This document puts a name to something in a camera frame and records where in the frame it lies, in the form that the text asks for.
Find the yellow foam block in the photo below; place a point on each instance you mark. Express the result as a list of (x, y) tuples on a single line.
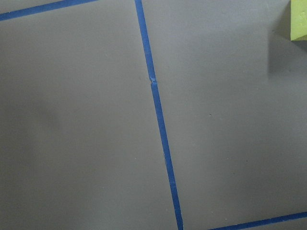
[(298, 20)]

